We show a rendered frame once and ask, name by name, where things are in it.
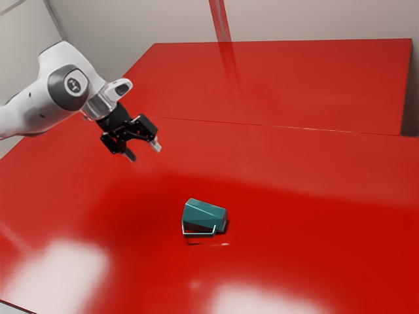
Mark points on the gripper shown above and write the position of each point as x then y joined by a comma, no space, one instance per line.
117,120

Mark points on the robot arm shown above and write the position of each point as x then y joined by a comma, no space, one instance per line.
39,98

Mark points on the teal faceted mug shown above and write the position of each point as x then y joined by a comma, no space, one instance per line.
203,218

